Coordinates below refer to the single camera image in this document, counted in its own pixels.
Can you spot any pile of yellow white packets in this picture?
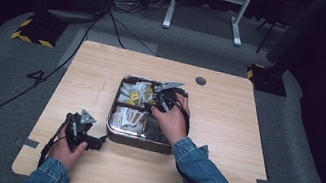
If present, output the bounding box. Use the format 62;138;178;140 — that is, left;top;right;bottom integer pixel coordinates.
116;77;157;110

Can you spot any tangle of cables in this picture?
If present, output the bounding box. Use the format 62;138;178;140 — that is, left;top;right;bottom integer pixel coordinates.
109;0;176;24

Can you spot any left hand-held gripper black cable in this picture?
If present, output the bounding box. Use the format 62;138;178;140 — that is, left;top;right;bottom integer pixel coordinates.
36;110;75;173

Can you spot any long black floor cable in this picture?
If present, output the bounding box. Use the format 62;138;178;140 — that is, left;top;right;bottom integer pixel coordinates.
0;0;107;180

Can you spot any grey round table grommet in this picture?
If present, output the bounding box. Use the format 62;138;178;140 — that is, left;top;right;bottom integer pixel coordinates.
194;75;208;87

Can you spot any pile of white brown packets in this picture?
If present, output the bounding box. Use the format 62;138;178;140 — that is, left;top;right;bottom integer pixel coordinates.
109;104;149;137

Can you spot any person's left hand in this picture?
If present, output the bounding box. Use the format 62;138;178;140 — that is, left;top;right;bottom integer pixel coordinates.
45;126;91;174

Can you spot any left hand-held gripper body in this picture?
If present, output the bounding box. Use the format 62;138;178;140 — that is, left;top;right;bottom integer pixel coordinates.
61;106;99;154

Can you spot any square metal compartment tray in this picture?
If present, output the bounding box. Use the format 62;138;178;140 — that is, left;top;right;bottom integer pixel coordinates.
102;71;193;157

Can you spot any black yellow striped stand base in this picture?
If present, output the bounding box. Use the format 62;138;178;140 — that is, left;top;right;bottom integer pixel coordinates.
10;9;70;51

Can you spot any black stand with pole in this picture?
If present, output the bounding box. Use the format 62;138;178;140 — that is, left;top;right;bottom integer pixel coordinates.
243;0;326;103

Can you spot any thin black floor cable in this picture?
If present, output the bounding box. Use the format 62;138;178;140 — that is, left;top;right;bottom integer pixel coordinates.
102;10;164;57

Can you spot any person's right hand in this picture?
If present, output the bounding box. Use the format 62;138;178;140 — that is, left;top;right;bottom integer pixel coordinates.
145;89;195;149

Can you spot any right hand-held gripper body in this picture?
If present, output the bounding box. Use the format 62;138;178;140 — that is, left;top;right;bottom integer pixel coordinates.
149;76;187;116

